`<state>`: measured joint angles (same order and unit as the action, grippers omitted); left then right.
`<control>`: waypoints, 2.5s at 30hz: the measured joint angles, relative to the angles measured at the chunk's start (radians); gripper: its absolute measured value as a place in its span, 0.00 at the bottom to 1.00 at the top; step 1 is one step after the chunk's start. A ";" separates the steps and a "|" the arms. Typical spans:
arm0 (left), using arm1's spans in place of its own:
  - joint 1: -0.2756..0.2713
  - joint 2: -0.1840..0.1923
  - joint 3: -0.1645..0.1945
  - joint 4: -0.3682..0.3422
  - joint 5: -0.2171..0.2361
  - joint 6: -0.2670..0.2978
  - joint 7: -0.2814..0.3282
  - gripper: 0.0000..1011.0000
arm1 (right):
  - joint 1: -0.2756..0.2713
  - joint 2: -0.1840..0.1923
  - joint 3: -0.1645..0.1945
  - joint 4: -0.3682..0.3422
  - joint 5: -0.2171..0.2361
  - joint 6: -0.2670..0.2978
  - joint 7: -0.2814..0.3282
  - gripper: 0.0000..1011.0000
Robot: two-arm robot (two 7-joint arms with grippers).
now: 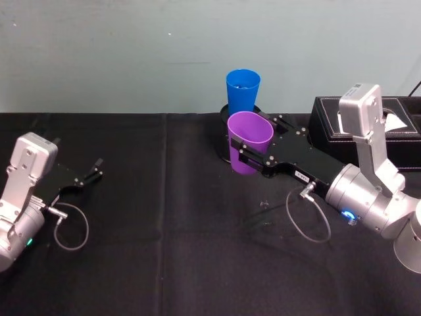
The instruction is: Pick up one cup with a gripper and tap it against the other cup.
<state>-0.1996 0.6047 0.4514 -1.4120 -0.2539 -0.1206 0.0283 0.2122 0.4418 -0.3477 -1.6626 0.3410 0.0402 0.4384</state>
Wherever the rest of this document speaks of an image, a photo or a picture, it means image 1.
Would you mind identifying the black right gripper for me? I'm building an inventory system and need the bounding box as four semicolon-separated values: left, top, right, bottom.
230;112;345;194

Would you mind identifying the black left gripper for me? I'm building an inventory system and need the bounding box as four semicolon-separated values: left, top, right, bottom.
34;138;105;207

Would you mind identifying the purple plastic cup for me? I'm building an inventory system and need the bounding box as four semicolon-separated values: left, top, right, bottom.
226;111;275;176

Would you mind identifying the blue plastic cup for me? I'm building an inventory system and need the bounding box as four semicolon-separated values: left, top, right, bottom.
225;68;262;115

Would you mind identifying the black stitched tissue box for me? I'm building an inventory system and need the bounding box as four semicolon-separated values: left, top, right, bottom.
308;95;421;173

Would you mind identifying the white tissue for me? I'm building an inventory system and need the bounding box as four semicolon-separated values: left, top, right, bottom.
337;111;408;132

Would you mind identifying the black table cloth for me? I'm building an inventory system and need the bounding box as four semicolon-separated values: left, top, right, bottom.
0;111;421;316

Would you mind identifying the left gripper's thin grey cable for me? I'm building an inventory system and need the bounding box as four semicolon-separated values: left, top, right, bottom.
48;203;90;251

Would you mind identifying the gripper's thin grey cable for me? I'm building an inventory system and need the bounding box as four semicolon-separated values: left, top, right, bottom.
285;182;332;245
48;203;90;251

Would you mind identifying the right gripper's thin grey cable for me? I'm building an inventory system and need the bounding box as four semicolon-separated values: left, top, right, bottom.
285;182;332;245

